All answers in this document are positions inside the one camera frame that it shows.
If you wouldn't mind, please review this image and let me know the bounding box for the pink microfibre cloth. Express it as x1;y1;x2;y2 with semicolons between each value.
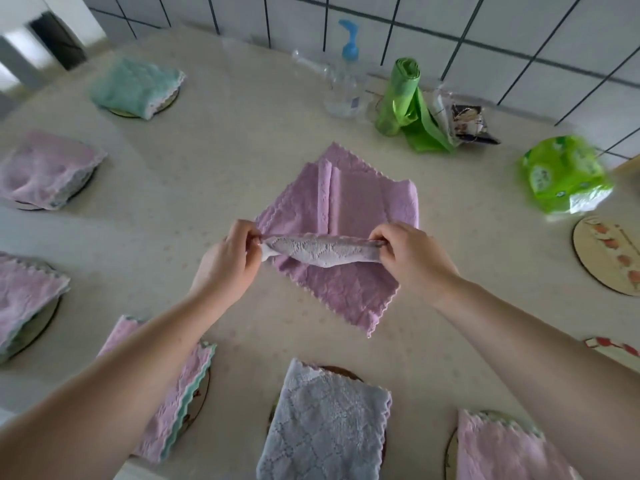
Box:
254;142;420;339

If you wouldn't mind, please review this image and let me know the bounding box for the black and white snack packet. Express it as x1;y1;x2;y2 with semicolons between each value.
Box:
449;104;502;146

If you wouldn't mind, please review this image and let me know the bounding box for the person's left forearm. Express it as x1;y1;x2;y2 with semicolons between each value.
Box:
0;284;242;480

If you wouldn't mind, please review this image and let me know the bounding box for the folded grey-blue cloth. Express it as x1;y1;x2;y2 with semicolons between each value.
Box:
255;358;393;480

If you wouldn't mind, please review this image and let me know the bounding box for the green tissue pack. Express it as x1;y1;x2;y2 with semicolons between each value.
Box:
521;135;614;216

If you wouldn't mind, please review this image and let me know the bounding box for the clear bottle with blue pump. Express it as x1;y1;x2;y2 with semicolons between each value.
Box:
322;19;369;120

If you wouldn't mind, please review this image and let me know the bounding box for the person's left hand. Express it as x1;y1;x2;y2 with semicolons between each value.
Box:
191;219;265;304

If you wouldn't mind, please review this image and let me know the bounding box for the person's right forearm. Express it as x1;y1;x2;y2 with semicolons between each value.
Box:
434;276;640;480

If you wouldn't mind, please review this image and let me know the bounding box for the folded mint green cloth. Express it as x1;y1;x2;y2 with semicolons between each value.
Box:
89;57;187;121

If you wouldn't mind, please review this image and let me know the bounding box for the black appliance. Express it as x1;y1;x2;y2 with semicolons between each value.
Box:
29;11;89;71

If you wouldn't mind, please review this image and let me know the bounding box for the round wooden coaster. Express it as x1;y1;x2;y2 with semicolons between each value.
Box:
267;365;389;463
0;294;62;366
443;410;502;480
172;339;212;442
107;84;180;120
12;162;96;212
583;337;640;361
572;215;640;297

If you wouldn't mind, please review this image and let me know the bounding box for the person's right hand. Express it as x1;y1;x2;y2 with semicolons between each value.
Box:
369;222;462;309

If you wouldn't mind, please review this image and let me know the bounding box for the green bin bag roll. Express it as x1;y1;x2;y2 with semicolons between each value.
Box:
374;57;457;155

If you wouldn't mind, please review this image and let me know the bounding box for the clear plastic bag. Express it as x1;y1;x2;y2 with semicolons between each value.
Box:
431;85;461;145

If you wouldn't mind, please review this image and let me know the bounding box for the folded pink cloth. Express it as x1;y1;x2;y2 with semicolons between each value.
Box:
455;408;584;480
0;252;71;363
0;130;108;211

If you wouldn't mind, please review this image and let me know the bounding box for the pink cloth with green edge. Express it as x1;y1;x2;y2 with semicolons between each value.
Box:
96;315;217;464

